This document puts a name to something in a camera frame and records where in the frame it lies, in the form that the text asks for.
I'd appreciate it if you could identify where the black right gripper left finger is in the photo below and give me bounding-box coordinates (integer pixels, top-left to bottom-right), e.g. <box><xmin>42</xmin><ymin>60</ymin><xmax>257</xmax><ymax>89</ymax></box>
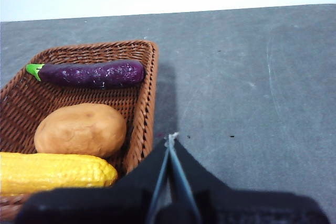
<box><xmin>15</xmin><ymin>140</ymin><xmax>171</xmax><ymax>224</ymax></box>

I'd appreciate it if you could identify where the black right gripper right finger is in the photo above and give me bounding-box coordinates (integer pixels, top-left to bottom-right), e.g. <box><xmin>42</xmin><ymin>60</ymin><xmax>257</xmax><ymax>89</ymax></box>
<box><xmin>170</xmin><ymin>134</ymin><xmax>331</xmax><ymax>224</ymax></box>

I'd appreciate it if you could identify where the brown wicker basket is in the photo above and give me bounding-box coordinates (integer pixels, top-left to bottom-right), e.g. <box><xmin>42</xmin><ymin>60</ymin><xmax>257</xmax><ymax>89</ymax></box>
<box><xmin>0</xmin><ymin>39</ymin><xmax>160</xmax><ymax>221</ymax></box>

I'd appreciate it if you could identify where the yellow corn cob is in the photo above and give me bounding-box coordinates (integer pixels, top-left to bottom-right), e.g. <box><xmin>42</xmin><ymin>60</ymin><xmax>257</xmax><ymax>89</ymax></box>
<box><xmin>0</xmin><ymin>152</ymin><xmax>119</xmax><ymax>197</ymax></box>

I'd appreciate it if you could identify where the brown potato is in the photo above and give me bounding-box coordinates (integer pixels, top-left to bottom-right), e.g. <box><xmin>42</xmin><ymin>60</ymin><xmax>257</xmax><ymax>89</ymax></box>
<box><xmin>34</xmin><ymin>103</ymin><xmax>128</xmax><ymax>158</ymax></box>

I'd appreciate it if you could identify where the purple eggplant with green stem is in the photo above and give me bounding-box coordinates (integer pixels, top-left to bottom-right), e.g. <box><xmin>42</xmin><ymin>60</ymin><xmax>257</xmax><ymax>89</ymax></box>
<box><xmin>25</xmin><ymin>60</ymin><xmax>146</xmax><ymax>90</ymax></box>

